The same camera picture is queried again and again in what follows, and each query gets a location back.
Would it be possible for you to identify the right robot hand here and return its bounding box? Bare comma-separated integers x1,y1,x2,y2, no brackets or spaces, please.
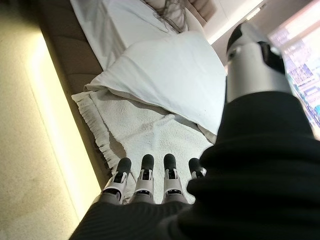
74,23,320,240

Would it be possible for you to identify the brown upholstered bed frame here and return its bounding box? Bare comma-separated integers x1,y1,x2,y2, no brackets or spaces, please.
34,0,118,186

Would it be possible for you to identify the grey patterned cushion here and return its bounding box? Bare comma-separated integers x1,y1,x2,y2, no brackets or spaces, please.
141,0,200,35

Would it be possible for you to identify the brown padded headboard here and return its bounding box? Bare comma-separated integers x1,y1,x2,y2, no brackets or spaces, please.
186,0,227,29

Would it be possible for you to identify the bright window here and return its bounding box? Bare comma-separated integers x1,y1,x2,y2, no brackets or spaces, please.
266,17,320,142

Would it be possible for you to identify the white pillow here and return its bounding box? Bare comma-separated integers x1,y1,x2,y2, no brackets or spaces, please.
83,31,229,138

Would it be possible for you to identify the white fluffy fringed throw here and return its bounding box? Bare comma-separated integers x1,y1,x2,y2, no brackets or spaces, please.
71,90,219,205

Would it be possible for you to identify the white bed sheet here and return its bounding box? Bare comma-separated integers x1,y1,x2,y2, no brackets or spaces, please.
69,0,181,72

